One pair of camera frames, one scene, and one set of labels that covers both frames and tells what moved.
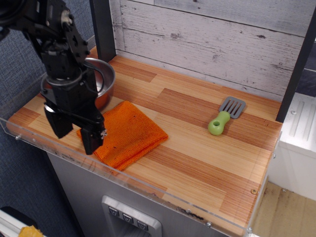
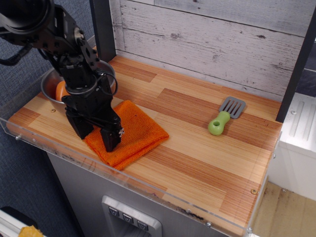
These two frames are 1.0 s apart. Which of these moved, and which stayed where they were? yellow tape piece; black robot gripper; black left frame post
Moved: black robot gripper
Stayed: yellow tape piece; black left frame post
